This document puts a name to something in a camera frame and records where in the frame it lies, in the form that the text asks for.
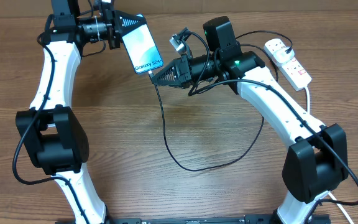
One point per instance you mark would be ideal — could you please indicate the blue Samsung Galaxy smartphone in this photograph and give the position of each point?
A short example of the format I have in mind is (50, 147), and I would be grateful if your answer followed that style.
(142, 50)

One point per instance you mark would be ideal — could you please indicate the white charger plug adapter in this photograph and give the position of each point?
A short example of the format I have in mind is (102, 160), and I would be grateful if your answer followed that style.
(283, 55)

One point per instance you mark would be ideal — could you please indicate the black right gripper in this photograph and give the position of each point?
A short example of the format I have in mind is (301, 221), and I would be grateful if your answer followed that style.
(184, 73)

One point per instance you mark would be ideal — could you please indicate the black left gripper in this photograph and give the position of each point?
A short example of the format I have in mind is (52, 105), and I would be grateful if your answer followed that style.
(114, 33)

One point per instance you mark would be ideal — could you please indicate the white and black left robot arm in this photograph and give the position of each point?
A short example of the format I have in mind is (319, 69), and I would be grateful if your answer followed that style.
(53, 137)

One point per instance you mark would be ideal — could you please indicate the white power strip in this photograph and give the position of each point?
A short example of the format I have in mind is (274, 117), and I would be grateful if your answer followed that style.
(293, 71)

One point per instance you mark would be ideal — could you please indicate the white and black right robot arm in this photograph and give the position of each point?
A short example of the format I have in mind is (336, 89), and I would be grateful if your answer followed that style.
(316, 161)

